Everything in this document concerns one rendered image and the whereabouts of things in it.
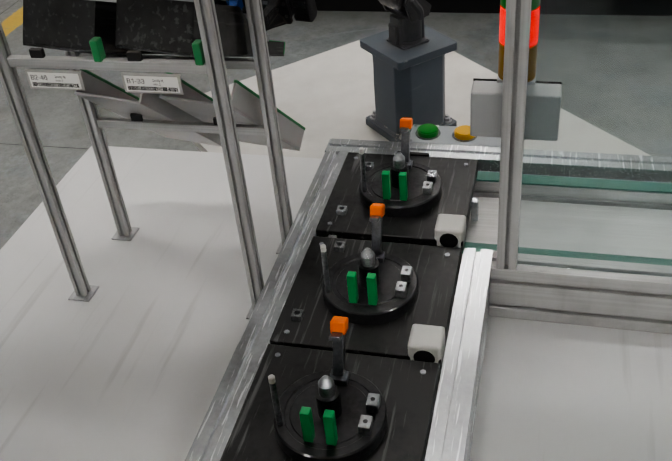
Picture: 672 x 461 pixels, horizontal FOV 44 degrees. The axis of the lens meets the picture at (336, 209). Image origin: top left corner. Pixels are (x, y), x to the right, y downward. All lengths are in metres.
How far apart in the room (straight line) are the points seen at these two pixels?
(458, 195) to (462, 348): 0.34
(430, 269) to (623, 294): 0.29
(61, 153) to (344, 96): 2.00
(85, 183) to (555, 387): 1.05
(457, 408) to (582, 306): 0.32
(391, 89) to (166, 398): 0.79
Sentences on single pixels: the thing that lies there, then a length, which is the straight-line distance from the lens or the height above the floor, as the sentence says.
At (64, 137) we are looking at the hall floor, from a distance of 3.88.
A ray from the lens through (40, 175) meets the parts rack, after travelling 1.38.
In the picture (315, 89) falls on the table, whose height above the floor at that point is 0.86.
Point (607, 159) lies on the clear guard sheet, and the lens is 1.19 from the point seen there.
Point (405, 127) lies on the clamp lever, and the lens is 1.44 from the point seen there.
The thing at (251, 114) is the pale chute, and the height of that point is 1.14.
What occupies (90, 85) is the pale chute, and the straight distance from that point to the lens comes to 1.46.
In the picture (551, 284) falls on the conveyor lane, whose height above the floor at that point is 0.93.
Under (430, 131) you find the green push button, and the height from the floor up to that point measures 0.97.
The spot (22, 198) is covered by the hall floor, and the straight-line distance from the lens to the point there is 3.53.
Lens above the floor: 1.79
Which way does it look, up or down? 36 degrees down
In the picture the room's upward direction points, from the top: 6 degrees counter-clockwise
